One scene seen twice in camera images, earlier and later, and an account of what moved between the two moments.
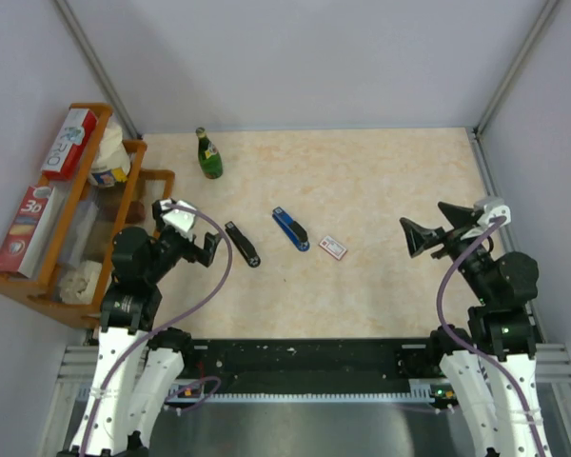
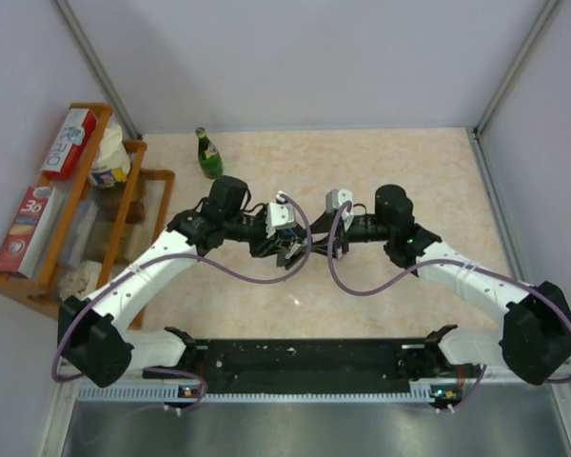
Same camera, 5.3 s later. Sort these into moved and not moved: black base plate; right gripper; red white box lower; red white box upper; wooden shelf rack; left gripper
Moved: left gripper; right gripper
Not moved: wooden shelf rack; red white box lower; black base plate; red white box upper
